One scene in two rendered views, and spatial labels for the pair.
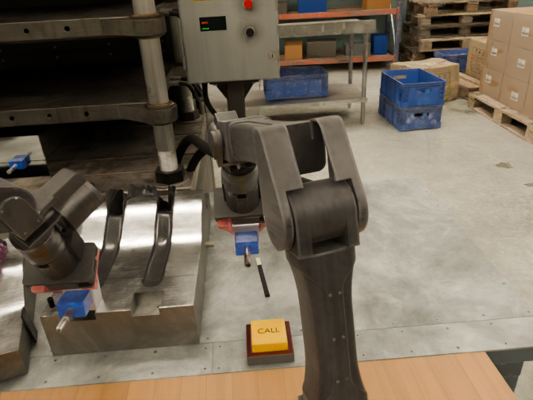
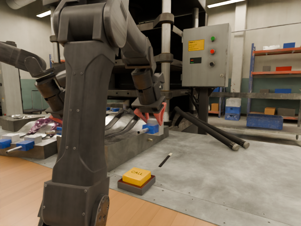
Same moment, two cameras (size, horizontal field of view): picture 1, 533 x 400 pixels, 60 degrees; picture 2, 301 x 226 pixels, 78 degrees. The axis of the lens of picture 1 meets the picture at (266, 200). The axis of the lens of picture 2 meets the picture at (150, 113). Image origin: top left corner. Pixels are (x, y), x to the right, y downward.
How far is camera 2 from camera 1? 47 cm
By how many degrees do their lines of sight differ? 35
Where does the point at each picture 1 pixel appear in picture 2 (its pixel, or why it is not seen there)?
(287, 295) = (170, 169)
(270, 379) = (120, 198)
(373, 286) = (226, 181)
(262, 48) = (217, 71)
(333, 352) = (69, 121)
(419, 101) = not seen: outside the picture
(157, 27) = (168, 57)
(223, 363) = not seen: hidden behind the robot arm
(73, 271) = (61, 109)
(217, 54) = (195, 73)
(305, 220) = (66, 15)
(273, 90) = (251, 122)
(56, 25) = not seen: hidden behind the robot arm
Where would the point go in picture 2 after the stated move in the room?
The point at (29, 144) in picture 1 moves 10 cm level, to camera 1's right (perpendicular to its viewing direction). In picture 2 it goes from (119, 103) to (129, 103)
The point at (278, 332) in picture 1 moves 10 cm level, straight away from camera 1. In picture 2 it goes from (140, 175) to (158, 162)
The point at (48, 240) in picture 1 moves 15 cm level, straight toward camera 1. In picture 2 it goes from (45, 84) to (5, 83)
